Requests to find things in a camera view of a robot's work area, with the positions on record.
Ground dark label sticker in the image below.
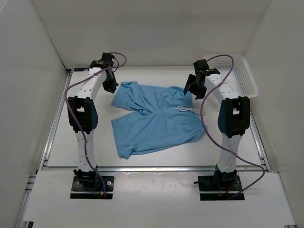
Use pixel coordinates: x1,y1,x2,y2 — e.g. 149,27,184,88
73,67,89,72

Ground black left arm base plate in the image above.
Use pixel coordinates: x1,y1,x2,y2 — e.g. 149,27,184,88
70,176,114,200

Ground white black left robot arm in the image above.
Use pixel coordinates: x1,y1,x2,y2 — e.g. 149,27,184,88
65,52,118,193

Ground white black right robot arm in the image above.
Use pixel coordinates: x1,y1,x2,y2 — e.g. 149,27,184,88
184,59,250,190

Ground white plastic mesh basket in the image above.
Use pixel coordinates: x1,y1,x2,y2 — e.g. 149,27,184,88
204,54,258,98

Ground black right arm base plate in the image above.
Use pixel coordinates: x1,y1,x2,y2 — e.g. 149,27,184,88
193,175,245,201

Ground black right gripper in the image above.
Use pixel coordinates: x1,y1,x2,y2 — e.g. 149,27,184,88
183,74,207,100

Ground light blue shorts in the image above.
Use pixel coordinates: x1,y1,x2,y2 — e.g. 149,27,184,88
111,81,205,159

